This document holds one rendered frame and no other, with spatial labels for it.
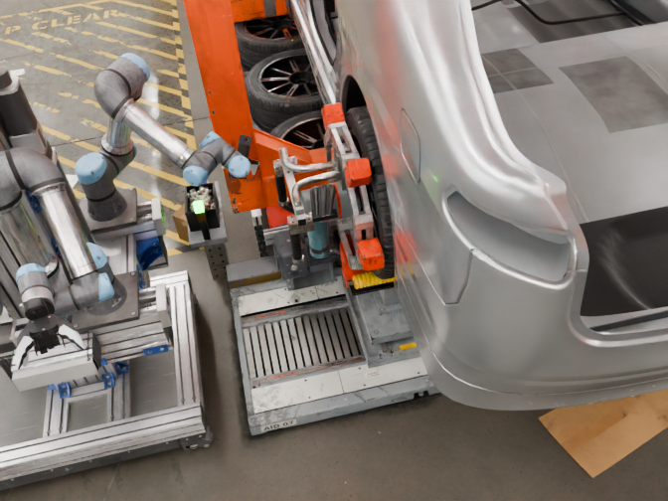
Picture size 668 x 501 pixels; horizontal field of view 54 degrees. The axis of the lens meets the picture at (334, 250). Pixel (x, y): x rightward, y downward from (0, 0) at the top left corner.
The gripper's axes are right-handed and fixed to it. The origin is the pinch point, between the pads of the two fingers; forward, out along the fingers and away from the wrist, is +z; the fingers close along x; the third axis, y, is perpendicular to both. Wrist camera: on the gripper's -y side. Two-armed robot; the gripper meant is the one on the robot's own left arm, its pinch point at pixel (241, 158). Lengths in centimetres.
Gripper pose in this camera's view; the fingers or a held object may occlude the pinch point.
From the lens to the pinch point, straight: 271.0
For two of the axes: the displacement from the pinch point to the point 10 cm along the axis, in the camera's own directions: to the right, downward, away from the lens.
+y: -2.1, 9.7, 1.4
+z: -1.4, -1.7, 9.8
